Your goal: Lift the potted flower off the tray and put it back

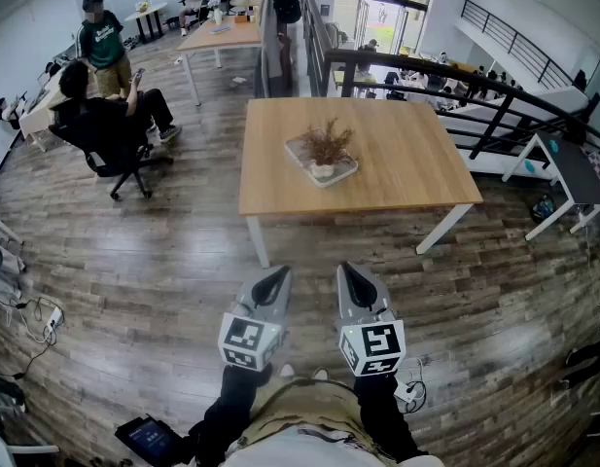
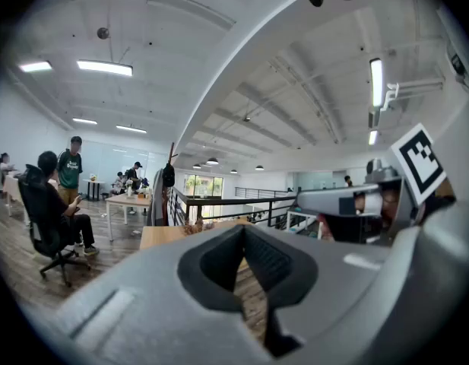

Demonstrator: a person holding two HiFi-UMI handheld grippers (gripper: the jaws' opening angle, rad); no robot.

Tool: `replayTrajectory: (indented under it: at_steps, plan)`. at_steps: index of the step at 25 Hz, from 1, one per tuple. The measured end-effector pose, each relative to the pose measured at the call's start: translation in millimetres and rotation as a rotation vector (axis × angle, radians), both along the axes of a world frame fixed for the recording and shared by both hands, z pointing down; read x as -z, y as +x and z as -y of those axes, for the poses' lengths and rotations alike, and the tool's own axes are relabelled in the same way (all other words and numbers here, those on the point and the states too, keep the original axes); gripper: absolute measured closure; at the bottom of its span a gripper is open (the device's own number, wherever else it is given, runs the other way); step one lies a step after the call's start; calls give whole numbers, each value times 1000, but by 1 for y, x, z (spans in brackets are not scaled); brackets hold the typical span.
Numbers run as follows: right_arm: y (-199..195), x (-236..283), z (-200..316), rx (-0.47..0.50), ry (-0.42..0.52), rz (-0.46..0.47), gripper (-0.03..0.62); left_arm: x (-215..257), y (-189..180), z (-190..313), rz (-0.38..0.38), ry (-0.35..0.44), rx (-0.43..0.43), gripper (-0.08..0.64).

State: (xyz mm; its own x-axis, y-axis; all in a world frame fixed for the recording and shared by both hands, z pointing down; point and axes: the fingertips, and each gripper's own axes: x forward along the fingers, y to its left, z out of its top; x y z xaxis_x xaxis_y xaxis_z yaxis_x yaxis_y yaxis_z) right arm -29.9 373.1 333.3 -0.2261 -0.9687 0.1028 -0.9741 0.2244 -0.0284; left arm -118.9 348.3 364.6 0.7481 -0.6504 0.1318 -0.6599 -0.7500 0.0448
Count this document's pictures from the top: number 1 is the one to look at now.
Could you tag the group of people downstairs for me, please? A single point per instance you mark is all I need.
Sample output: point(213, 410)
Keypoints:
point(426, 83)

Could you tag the long wooden table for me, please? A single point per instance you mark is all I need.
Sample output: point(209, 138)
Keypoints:
point(226, 34)

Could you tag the black curved railing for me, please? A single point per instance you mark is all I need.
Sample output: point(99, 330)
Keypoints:
point(474, 83)

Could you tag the round white table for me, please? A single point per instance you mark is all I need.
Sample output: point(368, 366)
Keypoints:
point(146, 10)

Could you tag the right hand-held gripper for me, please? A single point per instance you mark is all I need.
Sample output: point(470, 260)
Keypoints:
point(377, 343)

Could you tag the colourful bag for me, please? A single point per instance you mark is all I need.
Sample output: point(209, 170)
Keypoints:
point(543, 208)

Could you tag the white desk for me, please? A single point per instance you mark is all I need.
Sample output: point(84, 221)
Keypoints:
point(37, 110)

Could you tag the black office chair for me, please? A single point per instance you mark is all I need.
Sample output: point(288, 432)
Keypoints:
point(119, 156)

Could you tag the grey partition screen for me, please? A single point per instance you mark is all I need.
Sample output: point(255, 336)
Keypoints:
point(268, 46)

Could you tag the person's right forearm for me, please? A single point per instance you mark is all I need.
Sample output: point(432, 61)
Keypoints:
point(382, 416)

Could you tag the black-topped white table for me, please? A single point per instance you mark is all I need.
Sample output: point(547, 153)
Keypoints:
point(579, 173)

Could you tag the black balcony railing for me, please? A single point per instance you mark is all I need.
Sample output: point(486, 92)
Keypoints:
point(513, 37)

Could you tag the black tablet device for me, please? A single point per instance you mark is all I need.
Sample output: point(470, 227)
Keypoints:
point(146, 438)

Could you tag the dried plant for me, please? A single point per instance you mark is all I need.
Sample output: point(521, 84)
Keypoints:
point(323, 169)

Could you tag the wooden table with white legs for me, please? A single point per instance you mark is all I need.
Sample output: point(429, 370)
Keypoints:
point(401, 163)

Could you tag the white power strip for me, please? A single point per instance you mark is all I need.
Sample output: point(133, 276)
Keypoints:
point(54, 318)

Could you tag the grey tray with white rim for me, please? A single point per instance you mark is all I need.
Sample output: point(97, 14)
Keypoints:
point(299, 151)

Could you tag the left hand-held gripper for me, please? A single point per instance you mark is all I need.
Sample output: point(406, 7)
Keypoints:
point(241, 338)

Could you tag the person's left forearm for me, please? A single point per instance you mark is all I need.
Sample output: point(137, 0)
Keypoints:
point(231, 406)

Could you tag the person's white shoe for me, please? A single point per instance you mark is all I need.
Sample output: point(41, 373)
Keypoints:
point(287, 370)
point(321, 373)

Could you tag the black backpack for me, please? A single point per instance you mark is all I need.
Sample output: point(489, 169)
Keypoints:
point(286, 3)

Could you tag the person's own body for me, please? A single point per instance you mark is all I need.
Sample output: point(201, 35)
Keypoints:
point(309, 416)

